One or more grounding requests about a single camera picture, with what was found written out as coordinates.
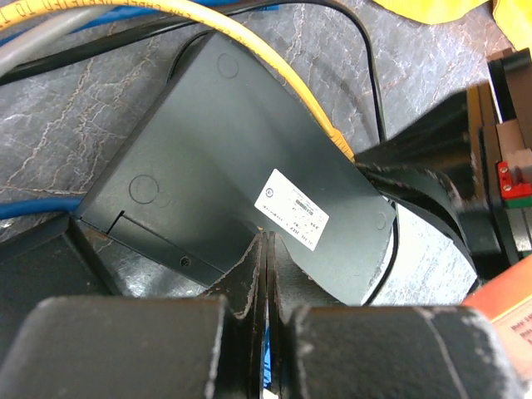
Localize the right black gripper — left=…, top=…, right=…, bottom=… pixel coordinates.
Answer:
left=357, top=48, right=531, bottom=266

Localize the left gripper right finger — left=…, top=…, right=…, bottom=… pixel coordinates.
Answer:
left=266, top=233, right=524, bottom=398

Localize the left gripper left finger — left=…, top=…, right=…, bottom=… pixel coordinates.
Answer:
left=1, top=234, right=266, bottom=398

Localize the black network switch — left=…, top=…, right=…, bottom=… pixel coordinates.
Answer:
left=76, top=34, right=395, bottom=305

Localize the black power cable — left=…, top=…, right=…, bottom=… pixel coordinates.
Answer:
left=0, top=0, right=387, bottom=142

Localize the yellow ethernet cable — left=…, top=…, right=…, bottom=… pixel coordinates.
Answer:
left=0, top=0, right=357, bottom=161

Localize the orange Mickey Mouse pillowcase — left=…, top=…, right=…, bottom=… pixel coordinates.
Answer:
left=376, top=0, right=531, bottom=50

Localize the blue ethernet cable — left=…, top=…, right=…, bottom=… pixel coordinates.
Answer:
left=0, top=0, right=279, bottom=219

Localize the grey ethernet cable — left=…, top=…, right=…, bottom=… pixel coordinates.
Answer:
left=0, top=3, right=113, bottom=78

